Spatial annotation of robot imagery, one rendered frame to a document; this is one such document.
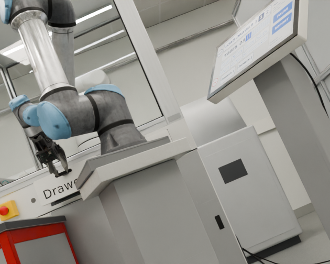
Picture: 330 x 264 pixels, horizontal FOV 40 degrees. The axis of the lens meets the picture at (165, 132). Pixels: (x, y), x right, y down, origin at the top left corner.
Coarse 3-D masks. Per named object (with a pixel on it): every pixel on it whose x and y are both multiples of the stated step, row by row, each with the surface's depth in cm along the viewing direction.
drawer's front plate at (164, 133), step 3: (165, 129) 198; (159, 132) 198; (162, 132) 197; (165, 132) 197; (153, 135) 198; (156, 135) 198; (159, 135) 197; (162, 135) 197; (165, 135) 197; (168, 135) 197; (147, 138) 198; (150, 138) 198; (153, 138) 197; (156, 138) 197; (171, 141) 196
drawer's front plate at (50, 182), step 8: (72, 168) 188; (80, 168) 188; (48, 176) 189; (64, 176) 188; (72, 176) 188; (40, 184) 188; (48, 184) 188; (56, 184) 188; (72, 184) 187; (40, 192) 188; (48, 192) 188; (56, 192) 187; (64, 192) 187; (72, 192) 187; (40, 200) 187; (48, 200) 187; (56, 200) 187
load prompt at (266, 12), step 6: (270, 6) 177; (264, 12) 180; (270, 12) 175; (258, 18) 182; (264, 18) 177; (252, 24) 184; (240, 30) 192; (246, 30) 186; (234, 36) 195; (240, 36) 189; (228, 42) 197; (234, 42) 192
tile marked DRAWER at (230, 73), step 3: (231, 69) 183; (234, 69) 180; (228, 72) 184; (231, 72) 182; (234, 72) 179; (222, 75) 188; (225, 75) 185; (228, 75) 182; (231, 75) 180; (222, 78) 186; (225, 78) 184; (228, 78) 181; (222, 81) 185
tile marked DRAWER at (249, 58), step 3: (252, 54) 172; (246, 57) 176; (249, 57) 173; (252, 57) 171; (243, 60) 177; (246, 60) 175; (249, 60) 172; (252, 60) 170; (240, 63) 178; (243, 63) 176; (246, 63) 173; (240, 66) 177; (243, 66) 175; (237, 69) 178; (240, 69) 175
